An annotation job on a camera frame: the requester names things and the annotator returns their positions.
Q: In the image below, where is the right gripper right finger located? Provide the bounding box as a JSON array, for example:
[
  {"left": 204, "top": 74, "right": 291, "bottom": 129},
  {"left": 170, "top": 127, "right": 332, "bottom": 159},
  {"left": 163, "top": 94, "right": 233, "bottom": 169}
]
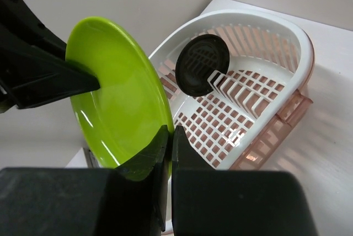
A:
[{"left": 172, "top": 126, "right": 318, "bottom": 235}]

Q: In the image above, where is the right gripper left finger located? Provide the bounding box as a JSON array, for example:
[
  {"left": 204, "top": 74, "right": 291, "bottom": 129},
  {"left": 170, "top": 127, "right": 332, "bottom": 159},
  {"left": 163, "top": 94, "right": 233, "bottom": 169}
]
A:
[{"left": 1, "top": 126, "right": 169, "bottom": 235}]

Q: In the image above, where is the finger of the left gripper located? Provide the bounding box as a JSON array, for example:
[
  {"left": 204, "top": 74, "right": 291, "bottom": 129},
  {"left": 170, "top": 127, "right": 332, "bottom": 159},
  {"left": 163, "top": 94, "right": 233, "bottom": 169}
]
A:
[{"left": 1, "top": 0, "right": 100, "bottom": 112}]

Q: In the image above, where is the green plate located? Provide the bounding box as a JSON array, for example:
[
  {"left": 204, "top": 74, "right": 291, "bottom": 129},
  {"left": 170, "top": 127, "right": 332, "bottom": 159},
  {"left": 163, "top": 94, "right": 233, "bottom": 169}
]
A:
[{"left": 66, "top": 17, "right": 174, "bottom": 168}]

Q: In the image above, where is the black plate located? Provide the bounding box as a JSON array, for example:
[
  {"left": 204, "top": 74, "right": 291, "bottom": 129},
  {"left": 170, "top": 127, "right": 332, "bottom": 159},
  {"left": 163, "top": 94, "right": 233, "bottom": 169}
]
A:
[{"left": 175, "top": 34, "right": 230, "bottom": 97}]

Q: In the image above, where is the white pink dish rack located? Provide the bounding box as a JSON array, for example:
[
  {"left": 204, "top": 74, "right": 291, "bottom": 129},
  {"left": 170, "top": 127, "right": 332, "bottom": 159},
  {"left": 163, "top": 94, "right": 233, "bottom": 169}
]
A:
[{"left": 149, "top": 9, "right": 314, "bottom": 170}]

